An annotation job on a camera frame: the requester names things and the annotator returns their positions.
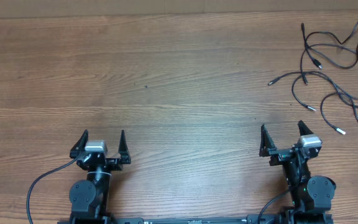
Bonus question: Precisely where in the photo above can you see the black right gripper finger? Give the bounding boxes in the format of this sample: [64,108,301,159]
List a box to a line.
[298,120,314,140]
[259,124,277,157]

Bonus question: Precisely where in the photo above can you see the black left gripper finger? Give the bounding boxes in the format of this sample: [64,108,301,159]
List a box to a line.
[69,129,89,159]
[118,130,131,164]

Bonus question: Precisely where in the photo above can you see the black short usb cable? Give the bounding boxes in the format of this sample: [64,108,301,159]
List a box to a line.
[319,90,358,136]

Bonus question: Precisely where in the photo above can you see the black long looped cable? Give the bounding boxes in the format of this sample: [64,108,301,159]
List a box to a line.
[267,43,358,112]

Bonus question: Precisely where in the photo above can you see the black thick plug cable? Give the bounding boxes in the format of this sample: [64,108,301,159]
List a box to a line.
[300,11,358,70]

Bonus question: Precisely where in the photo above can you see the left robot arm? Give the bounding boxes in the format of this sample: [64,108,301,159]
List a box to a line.
[58,130,131,224]

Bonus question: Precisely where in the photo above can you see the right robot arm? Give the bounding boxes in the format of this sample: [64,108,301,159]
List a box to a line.
[257,120,336,224]

